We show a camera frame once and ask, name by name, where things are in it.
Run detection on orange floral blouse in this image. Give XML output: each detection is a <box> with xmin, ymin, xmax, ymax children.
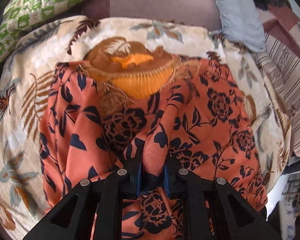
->
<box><xmin>39</xmin><ymin>59</ymin><xmax>267</xmax><ymax>239</ymax></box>

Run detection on cream leaf-print blanket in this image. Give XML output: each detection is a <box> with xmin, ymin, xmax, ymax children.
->
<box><xmin>0</xmin><ymin>16</ymin><xmax>292</xmax><ymax>239</ymax></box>

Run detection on striped floral quilt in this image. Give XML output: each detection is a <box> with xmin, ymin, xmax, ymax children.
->
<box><xmin>257</xmin><ymin>34</ymin><xmax>300</xmax><ymax>157</ymax></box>

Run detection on light blue pillow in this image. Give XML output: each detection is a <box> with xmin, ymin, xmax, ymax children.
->
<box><xmin>212</xmin><ymin>0</ymin><xmax>266</xmax><ymax>53</ymax></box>

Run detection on pink patchwork blanket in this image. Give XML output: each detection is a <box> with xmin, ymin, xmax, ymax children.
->
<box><xmin>257</xmin><ymin>5</ymin><xmax>300</xmax><ymax>58</ymax></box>

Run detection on mauve bed sheet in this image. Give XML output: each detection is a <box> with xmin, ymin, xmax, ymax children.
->
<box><xmin>81</xmin><ymin>0</ymin><xmax>222</xmax><ymax>30</ymax></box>

